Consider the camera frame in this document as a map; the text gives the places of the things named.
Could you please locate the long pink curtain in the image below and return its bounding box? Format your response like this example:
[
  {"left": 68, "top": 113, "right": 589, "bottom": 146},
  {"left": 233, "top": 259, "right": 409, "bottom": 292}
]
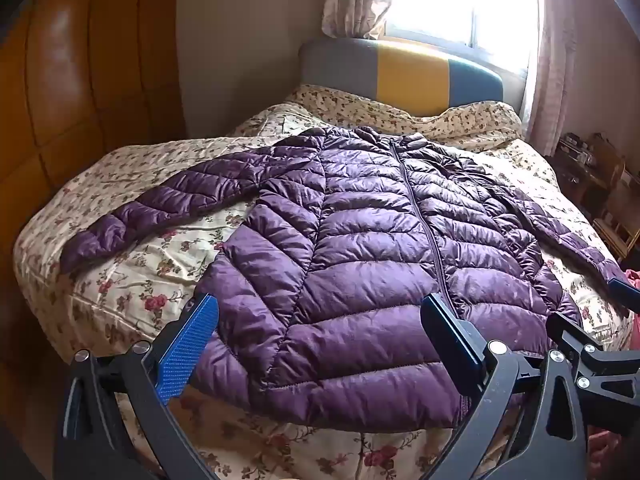
[{"left": 522, "top": 0, "right": 581, "bottom": 156}]

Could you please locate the small-flower floral bedsheet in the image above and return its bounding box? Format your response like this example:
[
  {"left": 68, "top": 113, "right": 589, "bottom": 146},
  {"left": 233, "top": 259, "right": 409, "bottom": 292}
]
[{"left": 285, "top": 84, "right": 526, "bottom": 151}]

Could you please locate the bright window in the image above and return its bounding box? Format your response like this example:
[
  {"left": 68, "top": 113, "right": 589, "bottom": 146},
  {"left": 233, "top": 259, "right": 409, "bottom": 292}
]
[{"left": 385, "top": 0, "right": 541, "bottom": 78}]

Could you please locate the purple puffer jacket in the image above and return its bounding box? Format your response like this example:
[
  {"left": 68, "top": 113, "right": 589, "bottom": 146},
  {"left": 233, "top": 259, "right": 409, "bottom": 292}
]
[{"left": 59, "top": 126, "right": 632, "bottom": 433}]

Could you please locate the large-flower floral quilt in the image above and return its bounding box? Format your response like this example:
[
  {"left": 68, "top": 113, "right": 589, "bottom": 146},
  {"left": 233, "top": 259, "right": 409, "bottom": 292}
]
[{"left": 12, "top": 102, "right": 636, "bottom": 480}]

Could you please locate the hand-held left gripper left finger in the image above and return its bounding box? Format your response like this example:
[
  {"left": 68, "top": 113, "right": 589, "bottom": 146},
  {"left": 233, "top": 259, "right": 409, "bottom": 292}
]
[{"left": 52, "top": 294, "right": 221, "bottom": 480}]

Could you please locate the cluttered wooden shelf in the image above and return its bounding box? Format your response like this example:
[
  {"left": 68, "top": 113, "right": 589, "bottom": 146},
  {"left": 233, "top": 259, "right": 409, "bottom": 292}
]
[{"left": 550, "top": 132, "right": 640, "bottom": 261}]

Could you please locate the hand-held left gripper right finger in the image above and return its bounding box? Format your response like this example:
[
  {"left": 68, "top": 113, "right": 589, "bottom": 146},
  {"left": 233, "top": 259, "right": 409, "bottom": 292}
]
[{"left": 420, "top": 294, "right": 587, "bottom": 480}]

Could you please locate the grey yellow teal headboard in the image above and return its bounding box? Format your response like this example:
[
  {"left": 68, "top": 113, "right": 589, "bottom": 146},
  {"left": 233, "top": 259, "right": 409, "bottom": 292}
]
[{"left": 299, "top": 36, "right": 505, "bottom": 110}]

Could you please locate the brown wooden wardrobe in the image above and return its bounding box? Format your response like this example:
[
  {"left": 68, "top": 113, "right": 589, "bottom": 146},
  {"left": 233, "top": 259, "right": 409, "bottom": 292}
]
[{"left": 0, "top": 0, "right": 188, "bottom": 391}]

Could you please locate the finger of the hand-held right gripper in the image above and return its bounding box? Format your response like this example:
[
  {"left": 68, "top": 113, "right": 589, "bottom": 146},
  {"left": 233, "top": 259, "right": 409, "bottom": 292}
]
[
  {"left": 546, "top": 311, "right": 640, "bottom": 437},
  {"left": 606, "top": 278, "right": 640, "bottom": 313}
]

